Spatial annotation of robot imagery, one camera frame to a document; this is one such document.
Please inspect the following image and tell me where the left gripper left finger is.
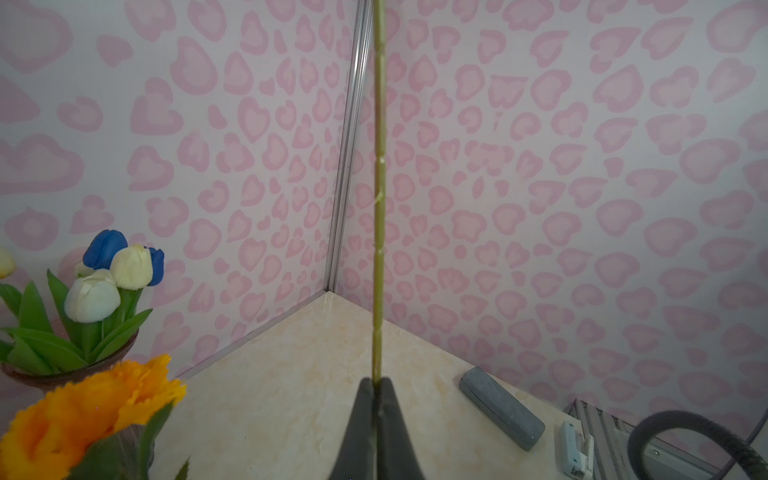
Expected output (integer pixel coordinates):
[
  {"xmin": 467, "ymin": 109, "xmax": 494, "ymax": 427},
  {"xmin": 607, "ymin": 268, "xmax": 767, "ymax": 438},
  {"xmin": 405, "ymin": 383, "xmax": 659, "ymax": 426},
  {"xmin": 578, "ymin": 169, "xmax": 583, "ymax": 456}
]
[{"xmin": 329, "ymin": 378, "xmax": 376, "ymax": 480}]

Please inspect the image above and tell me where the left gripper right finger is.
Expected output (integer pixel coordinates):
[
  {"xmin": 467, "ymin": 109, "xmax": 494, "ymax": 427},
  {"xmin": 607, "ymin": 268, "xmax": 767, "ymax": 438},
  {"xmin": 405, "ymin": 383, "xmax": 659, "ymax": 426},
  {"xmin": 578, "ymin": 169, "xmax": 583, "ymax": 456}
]
[{"xmin": 376, "ymin": 377, "xmax": 425, "ymax": 480}]

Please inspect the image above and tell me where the cream sunflower stem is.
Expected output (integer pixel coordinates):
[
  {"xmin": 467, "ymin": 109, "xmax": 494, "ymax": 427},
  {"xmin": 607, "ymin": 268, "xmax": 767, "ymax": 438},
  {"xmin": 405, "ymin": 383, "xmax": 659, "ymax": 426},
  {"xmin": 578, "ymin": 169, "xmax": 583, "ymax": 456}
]
[{"xmin": 371, "ymin": 0, "xmax": 387, "ymax": 387}]

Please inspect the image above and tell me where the orange flower stem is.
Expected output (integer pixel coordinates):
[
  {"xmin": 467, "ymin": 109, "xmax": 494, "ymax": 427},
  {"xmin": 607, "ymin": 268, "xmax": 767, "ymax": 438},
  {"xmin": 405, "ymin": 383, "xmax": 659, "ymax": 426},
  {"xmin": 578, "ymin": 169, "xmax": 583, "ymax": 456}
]
[{"xmin": 1, "ymin": 355, "xmax": 187, "ymax": 479}]

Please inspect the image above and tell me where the cream tulip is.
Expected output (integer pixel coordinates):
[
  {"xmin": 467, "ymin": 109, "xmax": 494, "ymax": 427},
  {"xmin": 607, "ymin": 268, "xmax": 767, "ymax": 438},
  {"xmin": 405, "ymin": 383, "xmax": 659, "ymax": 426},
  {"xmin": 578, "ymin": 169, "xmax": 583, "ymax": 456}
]
[{"xmin": 110, "ymin": 244, "xmax": 153, "ymax": 290}]

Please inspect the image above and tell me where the large white tulip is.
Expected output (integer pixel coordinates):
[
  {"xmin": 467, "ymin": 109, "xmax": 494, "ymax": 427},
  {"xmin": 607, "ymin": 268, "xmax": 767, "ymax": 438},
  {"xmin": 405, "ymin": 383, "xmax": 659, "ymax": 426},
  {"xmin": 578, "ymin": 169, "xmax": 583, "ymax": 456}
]
[{"xmin": 64, "ymin": 269, "xmax": 121, "ymax": 324}]

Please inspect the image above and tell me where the red glass vase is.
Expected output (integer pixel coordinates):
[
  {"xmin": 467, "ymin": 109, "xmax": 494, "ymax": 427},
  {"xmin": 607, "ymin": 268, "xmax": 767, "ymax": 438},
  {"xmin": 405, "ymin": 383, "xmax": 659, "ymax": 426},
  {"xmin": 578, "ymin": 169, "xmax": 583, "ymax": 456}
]
[{"xmin": 0, "ymin": 329, "xmax": 140, "ymax": 394}]

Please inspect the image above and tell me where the small blue tulip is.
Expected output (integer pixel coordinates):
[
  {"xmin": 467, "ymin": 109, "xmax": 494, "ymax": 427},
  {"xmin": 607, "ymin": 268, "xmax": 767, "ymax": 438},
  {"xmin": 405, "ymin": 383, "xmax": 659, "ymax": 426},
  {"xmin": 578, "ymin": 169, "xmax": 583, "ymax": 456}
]
[{"xmin": 82, "ymin": 229, "xmax": 128, "ymax": 270}]

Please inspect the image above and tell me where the grey sponge block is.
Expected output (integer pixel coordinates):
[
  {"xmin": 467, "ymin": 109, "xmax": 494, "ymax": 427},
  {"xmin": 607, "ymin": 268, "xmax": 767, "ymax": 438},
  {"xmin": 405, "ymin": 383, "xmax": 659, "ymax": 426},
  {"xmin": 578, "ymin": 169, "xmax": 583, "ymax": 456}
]
[{"xmin": 459, "ymin": 367, "xmax": 545, "ymax": 451}]

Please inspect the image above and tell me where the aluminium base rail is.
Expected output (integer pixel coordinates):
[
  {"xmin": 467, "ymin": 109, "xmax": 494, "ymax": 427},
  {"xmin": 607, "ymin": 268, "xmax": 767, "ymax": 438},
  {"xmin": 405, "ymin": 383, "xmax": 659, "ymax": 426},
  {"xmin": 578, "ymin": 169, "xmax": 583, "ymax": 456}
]
[{"xmin": 565, "ymin": 399, "xmax": 726, "ymax": 479}]

